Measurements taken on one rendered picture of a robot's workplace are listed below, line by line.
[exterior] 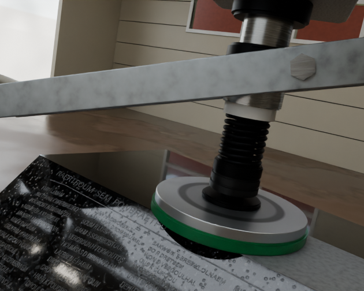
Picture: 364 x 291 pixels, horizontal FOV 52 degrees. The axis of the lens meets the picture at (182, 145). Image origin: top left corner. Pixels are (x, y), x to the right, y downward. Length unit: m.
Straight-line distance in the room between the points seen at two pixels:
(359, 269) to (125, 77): 0.37
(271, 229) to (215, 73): 0.20
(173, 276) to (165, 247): 0.04
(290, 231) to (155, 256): 0.17
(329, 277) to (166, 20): 8.25
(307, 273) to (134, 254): 0.21
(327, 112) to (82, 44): 5.31
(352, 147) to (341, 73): 6.21
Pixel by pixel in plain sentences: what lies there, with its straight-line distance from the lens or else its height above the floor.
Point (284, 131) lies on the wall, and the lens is 6.96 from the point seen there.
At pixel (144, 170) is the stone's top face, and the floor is 0.82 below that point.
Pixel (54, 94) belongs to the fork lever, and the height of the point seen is 0.95.
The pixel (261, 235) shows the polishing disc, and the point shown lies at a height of 0.85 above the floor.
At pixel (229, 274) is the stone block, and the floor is 0.80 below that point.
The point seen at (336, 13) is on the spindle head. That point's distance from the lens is 0.56.
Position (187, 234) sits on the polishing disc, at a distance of 0.46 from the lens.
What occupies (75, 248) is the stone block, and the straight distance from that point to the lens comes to 0.55.
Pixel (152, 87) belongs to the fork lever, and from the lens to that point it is 0.49.
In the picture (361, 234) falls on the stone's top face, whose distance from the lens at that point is 0.65.
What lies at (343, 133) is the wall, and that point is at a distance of 6.68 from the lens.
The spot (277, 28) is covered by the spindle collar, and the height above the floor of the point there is 1.08.
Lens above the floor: 1.01
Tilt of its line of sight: 10 degrees down
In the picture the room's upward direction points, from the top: 10 degrees clockwise
